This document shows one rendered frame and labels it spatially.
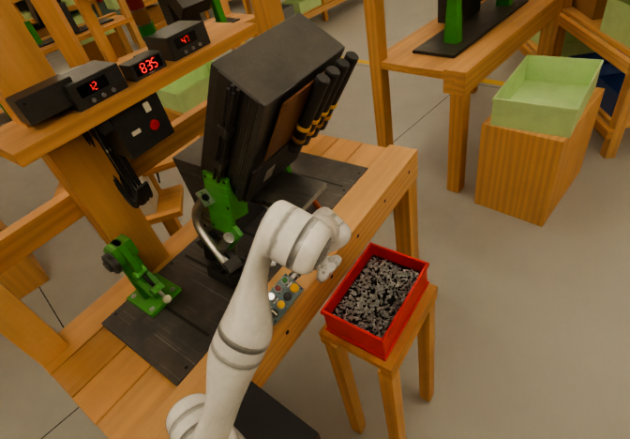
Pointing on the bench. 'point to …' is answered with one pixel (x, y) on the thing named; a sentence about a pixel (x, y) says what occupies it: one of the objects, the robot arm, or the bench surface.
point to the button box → (283, 296)
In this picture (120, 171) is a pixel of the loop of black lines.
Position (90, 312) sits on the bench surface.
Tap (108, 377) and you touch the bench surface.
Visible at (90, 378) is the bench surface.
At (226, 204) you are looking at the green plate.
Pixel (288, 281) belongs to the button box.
